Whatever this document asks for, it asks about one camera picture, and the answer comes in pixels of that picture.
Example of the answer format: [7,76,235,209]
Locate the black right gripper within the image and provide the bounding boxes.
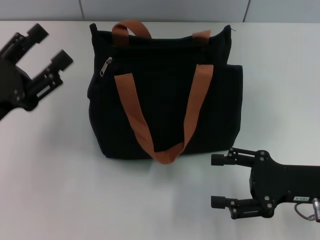
[210,147,320,214]

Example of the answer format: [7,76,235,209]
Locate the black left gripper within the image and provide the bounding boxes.
[0,23,74,121]

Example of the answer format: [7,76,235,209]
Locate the silver metal zipper pull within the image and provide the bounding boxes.
[99,56,113,77]

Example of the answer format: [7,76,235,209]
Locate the black food bag orange straps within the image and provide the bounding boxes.
[87,21,245,166]

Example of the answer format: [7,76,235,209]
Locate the right gripper cable with plug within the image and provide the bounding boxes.
[293,196,320,216]

